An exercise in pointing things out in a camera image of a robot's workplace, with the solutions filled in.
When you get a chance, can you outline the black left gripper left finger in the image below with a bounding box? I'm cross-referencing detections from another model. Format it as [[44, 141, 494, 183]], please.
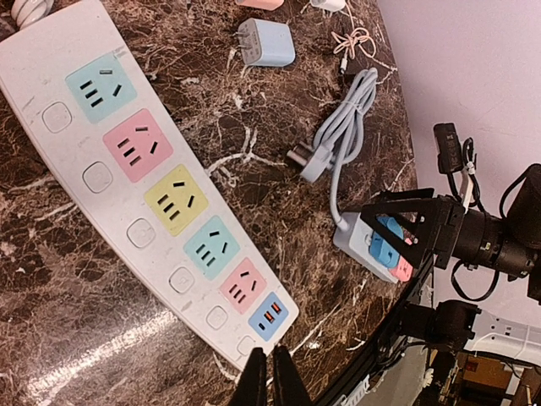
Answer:
[[230, 348, 267, 406]]

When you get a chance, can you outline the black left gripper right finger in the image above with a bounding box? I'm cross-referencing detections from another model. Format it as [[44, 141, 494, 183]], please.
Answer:
[[273, 346, 313, 406]]

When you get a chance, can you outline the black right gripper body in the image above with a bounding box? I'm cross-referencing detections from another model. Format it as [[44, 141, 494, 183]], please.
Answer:
[[416, 196, 465, 269]]

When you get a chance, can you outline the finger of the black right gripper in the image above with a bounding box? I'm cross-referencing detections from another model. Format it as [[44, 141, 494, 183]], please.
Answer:
[[360, 188, 434, 269]]

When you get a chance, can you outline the blue square adapter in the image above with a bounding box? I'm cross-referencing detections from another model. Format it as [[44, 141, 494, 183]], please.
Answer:
[[369, 217, 404, 268]]

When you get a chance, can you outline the grey-blue short power strip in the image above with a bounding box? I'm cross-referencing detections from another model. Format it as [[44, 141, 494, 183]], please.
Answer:
[[333, 211, 396, 283]]

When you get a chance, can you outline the pink square adapter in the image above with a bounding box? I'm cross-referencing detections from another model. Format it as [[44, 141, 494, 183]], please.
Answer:
[[388, 249, 413, 283]]

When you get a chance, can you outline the white charger with cable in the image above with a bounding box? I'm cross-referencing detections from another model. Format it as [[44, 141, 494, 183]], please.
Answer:
[[310, 0, 377, 75]]

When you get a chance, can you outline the blue charger block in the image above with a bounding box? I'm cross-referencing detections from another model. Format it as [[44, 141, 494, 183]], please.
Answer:
[[236, 18, 296, 68]]

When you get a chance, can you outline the pink charger block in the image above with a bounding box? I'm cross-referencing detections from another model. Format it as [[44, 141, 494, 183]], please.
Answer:
[[235, 0, 284, 11]]

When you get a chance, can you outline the long white power strip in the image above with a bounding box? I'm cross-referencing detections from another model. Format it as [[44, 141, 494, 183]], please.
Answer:
[[1, 1, 298, 369]]

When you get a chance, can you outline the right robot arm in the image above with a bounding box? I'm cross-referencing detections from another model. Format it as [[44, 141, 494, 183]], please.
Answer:
[[360, 163, 540, 300]]

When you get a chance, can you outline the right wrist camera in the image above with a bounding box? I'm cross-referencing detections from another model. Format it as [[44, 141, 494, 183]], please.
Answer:
[[433, 123, 463, 174]]

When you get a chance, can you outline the light blue coiled cable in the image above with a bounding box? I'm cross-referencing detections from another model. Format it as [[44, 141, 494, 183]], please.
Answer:
[[287, 67, 380, 233]]

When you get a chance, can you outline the black front frame rail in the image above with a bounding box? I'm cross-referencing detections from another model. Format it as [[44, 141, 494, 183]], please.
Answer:
[[314, 257, 434, 405]]

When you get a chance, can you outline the white power strip cord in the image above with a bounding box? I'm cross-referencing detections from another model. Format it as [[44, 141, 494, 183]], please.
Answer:
[[10, 0, 54, 26]]

